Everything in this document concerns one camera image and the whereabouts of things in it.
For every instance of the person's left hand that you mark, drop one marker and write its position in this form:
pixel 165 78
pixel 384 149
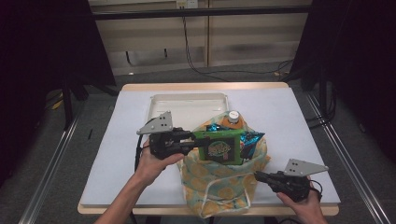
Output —
pixel 152 168

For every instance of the blue chip bag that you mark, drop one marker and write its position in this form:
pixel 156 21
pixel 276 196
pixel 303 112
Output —
pixel 250 140

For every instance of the white table mat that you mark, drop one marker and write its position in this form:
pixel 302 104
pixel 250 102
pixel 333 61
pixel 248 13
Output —
pixel 124 124

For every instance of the orange drink bottle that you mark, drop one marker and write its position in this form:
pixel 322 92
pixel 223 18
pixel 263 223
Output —
pixel 233 117

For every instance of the black curtain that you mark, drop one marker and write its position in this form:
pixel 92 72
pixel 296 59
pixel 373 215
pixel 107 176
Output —
pixel 358 62
pixel 37 62

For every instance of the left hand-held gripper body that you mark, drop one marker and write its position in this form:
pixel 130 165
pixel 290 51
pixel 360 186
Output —
pixel 165 144

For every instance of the white wall socket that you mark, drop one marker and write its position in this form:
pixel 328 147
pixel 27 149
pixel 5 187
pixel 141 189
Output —
pixel 186 3

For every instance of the green snack packet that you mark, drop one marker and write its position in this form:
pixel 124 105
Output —
pixel 218 149

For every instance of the wooden table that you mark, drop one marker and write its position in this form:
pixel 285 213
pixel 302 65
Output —
pixel 202 86

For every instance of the white plastic tray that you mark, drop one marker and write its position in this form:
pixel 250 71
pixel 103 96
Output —
pixel 193 109

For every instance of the person's right hand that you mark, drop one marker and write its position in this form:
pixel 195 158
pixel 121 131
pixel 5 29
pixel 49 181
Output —
pixel 303 207

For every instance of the yellow floor object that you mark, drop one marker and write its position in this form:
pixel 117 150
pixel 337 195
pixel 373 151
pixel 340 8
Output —
pixel 57 104

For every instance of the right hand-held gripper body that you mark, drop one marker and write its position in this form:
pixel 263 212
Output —
pixel 292 185

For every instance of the black horizontal bar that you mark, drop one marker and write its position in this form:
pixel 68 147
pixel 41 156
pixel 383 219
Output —
pixel 186 13

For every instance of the orange-print cloth bag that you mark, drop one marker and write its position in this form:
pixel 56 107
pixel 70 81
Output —
pixel 218 186

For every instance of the black stand leg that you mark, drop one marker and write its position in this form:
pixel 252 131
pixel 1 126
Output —
pixel 67 105

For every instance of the aluminium floor rail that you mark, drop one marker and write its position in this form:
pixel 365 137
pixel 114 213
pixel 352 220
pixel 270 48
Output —
pixel 342 155
pixel 46 177

